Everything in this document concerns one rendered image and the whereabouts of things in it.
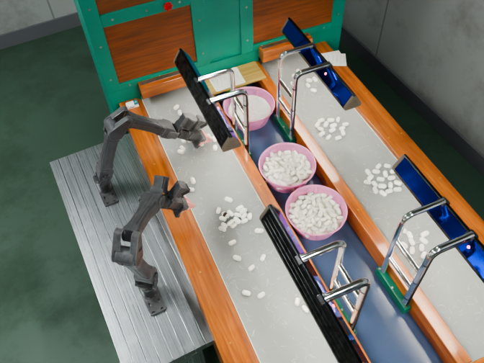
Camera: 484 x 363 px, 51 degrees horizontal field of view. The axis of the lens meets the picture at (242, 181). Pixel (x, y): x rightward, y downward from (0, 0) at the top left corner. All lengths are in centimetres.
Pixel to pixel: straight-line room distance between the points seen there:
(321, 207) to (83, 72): 257
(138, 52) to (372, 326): 165
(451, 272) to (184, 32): 164
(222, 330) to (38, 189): 194
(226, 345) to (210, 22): 154
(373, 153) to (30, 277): 201
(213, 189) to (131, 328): 69
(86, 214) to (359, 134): 136
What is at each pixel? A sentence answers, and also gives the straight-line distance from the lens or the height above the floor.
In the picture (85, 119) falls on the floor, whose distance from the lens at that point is 384.
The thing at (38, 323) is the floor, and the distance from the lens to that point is 300.
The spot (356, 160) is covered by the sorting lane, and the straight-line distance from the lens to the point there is 243.
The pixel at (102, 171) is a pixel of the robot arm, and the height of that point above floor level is 83.
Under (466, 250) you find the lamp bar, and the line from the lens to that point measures 185.
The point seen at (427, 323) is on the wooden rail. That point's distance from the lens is 205.
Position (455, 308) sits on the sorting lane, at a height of 74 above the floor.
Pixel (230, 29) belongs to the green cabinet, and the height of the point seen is 101.
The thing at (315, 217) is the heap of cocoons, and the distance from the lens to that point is 220.
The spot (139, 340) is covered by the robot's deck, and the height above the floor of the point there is 67.
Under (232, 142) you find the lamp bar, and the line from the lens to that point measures 200.
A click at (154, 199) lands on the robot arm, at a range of 188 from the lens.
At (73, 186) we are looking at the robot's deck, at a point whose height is 67.
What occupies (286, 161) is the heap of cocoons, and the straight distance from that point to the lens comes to 238.
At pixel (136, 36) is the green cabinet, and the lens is 254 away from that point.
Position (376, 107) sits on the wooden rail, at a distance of 266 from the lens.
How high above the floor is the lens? 256
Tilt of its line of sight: 52 degrees down
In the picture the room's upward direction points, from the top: 3 degrees counter-clockwise
